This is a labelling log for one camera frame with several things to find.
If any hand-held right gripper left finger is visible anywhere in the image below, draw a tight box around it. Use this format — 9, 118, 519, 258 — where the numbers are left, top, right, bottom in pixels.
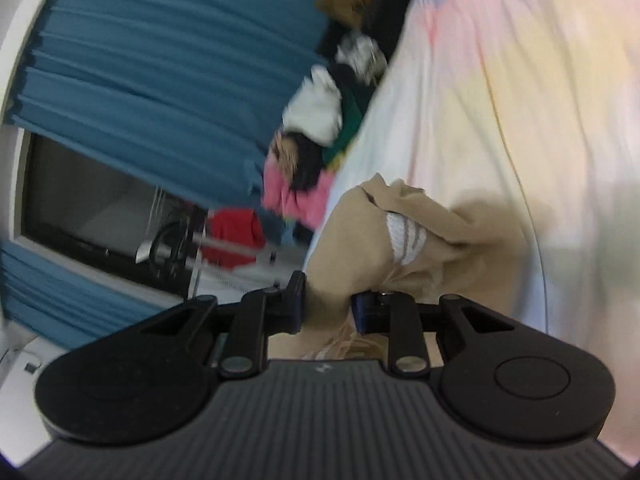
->
135, 271, 307, 380

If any dark sofa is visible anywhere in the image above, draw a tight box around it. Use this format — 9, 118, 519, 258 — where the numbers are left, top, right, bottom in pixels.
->
315, 0, 426, 76

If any tan t-shirt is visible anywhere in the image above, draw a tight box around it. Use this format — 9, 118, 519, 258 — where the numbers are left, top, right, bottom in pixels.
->
300, 172, 531, 361

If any tripod with camera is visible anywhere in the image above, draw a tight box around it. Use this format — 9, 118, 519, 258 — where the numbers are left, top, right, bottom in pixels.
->
135, 210, 281, 291

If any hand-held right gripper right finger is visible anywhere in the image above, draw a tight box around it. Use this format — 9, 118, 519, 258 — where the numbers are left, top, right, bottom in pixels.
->
351, 290, 520, 379

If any pastel tie-dye bed sheet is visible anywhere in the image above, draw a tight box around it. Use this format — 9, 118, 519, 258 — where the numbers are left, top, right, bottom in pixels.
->
305, 0, 640, 461

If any black garment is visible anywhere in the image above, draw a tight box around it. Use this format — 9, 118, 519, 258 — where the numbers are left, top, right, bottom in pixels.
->
280, 132, 327, 192

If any light brown garment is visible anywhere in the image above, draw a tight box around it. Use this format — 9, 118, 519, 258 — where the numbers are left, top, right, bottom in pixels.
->
270, 132, 299, 171

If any dark window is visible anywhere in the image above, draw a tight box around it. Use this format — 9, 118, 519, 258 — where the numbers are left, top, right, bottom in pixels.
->
20, 132, 211, 296

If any green garment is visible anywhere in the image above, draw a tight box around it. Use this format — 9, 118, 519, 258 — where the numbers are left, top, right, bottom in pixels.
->
320, 85, 378, 168

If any red garment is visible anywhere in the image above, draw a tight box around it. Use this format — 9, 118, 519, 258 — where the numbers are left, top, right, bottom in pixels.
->
206, 207, 266, 268

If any white and black patterned cloth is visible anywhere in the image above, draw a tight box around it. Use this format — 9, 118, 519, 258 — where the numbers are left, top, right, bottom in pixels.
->
335, 32, 388, 86

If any blue curtain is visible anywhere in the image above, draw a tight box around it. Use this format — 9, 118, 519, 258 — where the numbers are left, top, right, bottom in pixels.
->
0, 240, 186, 351
5, 0, 346, 211

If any white garment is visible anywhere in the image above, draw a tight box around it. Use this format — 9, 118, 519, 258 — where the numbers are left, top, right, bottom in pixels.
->
282, 66, 346, 143

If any pink garment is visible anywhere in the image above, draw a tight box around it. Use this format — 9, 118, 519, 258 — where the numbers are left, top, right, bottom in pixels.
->
262, 152, 336, 228

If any white vanity desk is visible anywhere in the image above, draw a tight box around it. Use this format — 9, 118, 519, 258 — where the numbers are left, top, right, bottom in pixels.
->
0, 332, 71, 461

